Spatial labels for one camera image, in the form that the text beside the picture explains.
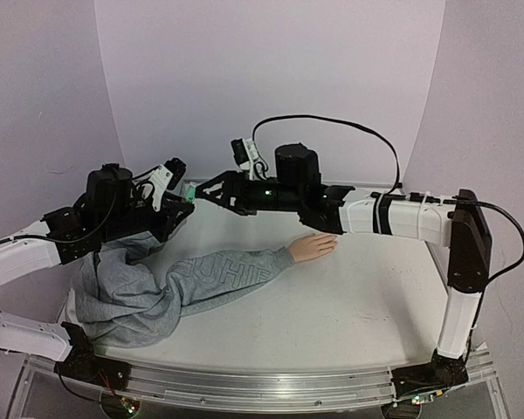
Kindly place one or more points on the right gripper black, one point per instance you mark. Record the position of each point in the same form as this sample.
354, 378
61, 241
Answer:
234, 193

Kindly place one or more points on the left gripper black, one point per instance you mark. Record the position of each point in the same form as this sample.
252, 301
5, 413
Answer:
173, 209

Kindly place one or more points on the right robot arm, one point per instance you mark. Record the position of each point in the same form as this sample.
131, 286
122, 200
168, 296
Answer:
457, 224

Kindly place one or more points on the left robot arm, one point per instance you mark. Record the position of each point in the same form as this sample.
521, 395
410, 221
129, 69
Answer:
58, 238

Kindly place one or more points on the mannequin hand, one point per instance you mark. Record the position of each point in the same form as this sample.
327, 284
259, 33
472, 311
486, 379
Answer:
312, 246

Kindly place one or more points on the grey hoodie sweatshirt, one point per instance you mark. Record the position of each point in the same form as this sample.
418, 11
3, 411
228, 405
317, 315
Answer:
120, 302

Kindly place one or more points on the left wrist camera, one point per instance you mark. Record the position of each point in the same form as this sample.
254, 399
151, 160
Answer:
165, 177

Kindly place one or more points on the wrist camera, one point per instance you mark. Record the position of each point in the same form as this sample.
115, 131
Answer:
165, 177
247, 158

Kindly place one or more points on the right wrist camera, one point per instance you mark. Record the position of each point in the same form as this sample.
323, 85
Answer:
247, 158

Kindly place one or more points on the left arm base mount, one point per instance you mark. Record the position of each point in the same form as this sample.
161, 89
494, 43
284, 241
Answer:
83, 364

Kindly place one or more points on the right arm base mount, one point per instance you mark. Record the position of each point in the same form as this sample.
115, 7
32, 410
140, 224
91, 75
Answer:
439, 374

